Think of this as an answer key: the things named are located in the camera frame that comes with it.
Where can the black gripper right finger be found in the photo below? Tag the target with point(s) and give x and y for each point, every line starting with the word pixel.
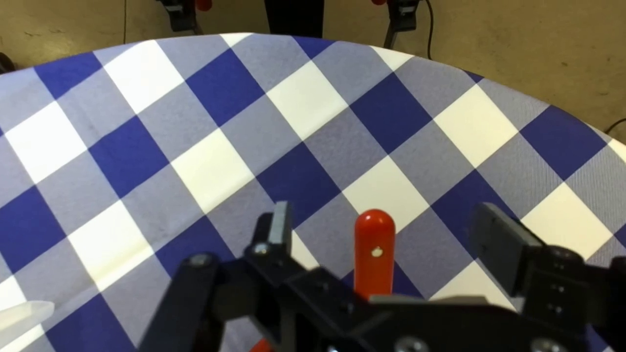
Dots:
pixel 499 241

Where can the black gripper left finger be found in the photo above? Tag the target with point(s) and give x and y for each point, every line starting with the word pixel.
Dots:
pixel 272 233

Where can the red plastic spoon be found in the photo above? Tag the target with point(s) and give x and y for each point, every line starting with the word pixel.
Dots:
pixel 374 252

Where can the blue white checkered tablecloth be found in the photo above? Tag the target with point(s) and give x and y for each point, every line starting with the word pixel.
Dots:
pixel 120 162

